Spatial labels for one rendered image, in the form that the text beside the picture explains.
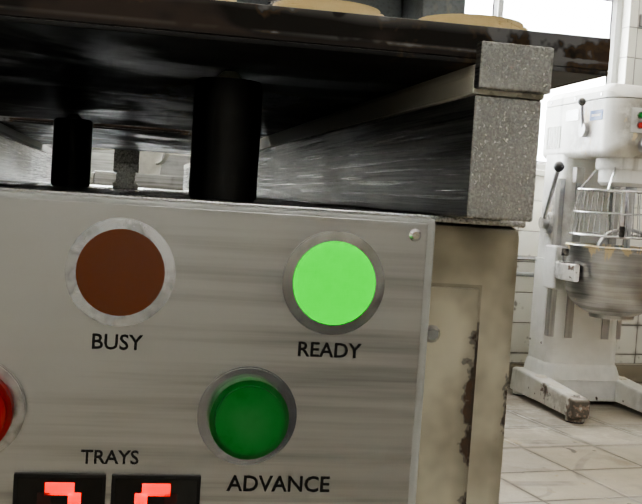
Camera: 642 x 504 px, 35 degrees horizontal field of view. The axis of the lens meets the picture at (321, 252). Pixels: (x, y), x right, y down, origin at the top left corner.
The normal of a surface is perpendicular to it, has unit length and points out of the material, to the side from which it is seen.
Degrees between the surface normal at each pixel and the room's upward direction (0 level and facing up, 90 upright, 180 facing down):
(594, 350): 90
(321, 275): 90
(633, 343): 90
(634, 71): 90
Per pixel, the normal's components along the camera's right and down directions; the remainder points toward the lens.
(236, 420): 0.19, 0.07
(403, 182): -0.98, -0.06
